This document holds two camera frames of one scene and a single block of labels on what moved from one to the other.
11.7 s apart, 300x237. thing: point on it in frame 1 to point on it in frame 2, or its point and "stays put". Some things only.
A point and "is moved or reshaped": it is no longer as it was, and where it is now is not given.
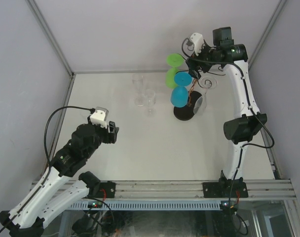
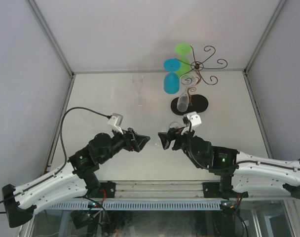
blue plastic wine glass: [179, 95] to [171, 79]
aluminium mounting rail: [256, 189] stays put
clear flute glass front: [207, 83] to [186, 80]
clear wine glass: [150, 96] to [158, 142]
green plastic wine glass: [174, 60] to [183, 50]
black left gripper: [110, 137] to [131, 145]
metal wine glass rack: [186, 112] is moved or reshaped
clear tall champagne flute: [138, 80] stays put
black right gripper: [192, 63] to [173, 134]
